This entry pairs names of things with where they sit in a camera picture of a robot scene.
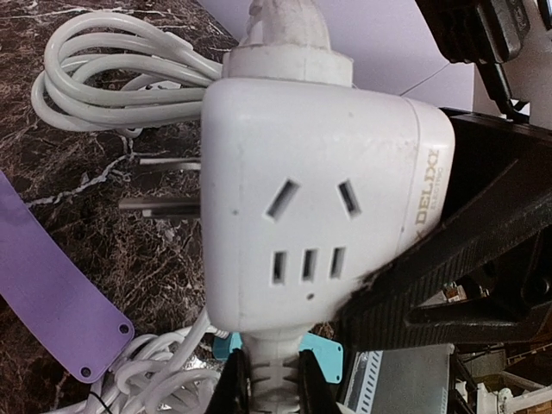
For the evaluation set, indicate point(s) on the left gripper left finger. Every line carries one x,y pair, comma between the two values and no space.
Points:
231,395

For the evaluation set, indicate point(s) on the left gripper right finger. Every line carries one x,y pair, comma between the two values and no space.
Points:
315,396

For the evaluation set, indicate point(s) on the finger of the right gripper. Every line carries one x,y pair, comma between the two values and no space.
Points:
484,147
472,281

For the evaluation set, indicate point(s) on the white cube socket adapter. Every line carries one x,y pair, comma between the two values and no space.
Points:
304,189

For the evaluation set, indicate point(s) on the teal power strip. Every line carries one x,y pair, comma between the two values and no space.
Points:
329,354

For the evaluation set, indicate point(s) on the purple power strip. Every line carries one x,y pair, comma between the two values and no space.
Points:
82,330

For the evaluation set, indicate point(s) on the white slotted cable duct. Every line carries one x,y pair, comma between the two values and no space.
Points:
362,381

